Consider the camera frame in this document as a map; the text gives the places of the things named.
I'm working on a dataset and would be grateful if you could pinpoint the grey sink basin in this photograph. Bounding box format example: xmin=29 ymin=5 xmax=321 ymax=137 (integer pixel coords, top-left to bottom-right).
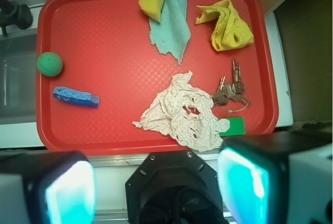
xmin=1 ymin=34 xmax=37 ymax=124

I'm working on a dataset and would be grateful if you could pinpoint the grey sink faucet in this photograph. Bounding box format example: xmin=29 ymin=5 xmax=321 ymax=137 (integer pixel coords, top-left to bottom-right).
xmin=1 ymin=0 xmax=33 ymax=37

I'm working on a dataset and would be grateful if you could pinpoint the crumpled white cloth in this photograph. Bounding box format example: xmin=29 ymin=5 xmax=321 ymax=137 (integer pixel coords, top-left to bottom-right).
xmin=132 ymin=71 xmax=231 ymax=152

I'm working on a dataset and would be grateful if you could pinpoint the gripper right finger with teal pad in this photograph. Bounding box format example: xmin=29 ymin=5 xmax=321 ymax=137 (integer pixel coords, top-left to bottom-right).
xmin=217 ymin=133 xmax=332 ymax=223

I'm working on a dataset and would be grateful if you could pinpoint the yellow sponge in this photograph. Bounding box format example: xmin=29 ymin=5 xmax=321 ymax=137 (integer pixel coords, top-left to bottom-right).
xmin=138 ymin=0 xmax=164 ymax=23

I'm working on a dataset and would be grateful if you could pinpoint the brown cardboard box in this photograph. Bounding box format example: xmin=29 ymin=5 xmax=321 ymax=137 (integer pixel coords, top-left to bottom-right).
xmin=261 ymin=0 xmax=332 ymax=131

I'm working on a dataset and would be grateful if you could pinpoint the yellow microfiber cloth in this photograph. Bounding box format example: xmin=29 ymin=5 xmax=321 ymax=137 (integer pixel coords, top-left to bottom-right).
xmin=195 ymin=0 xmax=254 ymax=51

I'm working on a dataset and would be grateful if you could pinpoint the green textured ball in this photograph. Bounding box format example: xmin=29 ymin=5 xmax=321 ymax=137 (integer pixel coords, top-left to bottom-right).
xmin=36 ymin=52 xmax=63 ymax=77

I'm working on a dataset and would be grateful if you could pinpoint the blue sponge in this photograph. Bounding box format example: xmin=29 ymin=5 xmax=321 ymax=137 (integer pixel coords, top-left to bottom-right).
xmin=53 ymin=86 xmax=100 ymax=108

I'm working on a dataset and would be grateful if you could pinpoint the teal cleaning cloth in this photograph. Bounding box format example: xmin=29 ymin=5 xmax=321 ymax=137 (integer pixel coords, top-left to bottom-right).
xmin=149 ymin=0 xmax=191 ymax=64

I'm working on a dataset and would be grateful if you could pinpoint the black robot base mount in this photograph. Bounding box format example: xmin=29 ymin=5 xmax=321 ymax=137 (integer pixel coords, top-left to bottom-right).
xmin=125 ymin=151 xmax=228 ymax=223

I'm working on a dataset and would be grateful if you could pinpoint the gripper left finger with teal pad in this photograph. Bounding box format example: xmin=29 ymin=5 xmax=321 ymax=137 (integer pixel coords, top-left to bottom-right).
xmin=1 ymin=151 xmax=97 ymax=223

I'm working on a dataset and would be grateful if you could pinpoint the green key tag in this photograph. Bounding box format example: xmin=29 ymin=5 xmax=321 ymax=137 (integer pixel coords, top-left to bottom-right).
xmin=219 ymin=117 xmax=246 ymax=137

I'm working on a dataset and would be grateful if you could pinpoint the red plastic tray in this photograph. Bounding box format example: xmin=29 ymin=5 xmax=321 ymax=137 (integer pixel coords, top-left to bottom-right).
xmin=36 ymin=0 xmax=278 ymax=155

